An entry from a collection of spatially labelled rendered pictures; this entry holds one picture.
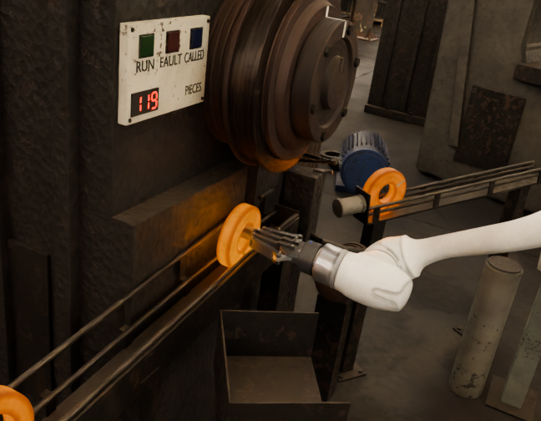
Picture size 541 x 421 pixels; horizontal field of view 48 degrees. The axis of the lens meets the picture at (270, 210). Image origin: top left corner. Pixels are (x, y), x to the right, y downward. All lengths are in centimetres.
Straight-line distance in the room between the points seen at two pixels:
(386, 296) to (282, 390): 29
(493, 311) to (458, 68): 226
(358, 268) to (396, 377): 109
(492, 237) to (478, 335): 97
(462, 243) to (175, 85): 68
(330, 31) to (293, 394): 75
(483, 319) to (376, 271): 93
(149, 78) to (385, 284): 63
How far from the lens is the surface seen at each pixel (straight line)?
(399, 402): 226
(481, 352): 226
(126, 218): 123
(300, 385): 127
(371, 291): 132
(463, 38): 413
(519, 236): 126
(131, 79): 114
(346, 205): 189
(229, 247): 139
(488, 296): 216
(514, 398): 240
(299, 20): 134
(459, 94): 415
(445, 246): 141
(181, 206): 133
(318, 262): 134
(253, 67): 127
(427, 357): 251
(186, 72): 128
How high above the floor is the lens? 142
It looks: 24 degrees down
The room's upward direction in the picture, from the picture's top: 8 degrees clockwise
